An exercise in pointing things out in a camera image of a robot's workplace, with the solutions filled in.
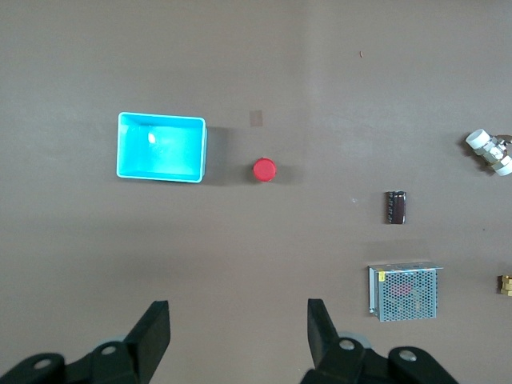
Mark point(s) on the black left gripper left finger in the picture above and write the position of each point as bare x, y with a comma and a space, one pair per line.
144, 344

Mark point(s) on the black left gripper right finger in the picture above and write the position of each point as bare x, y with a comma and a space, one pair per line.
326, 344

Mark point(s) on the red round button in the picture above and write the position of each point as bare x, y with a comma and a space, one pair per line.
264, 170

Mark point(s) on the metal mesh power supply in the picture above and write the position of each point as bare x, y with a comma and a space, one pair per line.
406, 294

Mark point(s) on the dark brown cylindrical capacitor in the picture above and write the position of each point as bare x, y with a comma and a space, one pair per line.
395, 208

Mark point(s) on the cyan plastic box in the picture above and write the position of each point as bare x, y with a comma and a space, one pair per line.
160, 154

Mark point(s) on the white capped pipe valve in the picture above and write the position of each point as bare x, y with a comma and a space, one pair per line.
480, 140

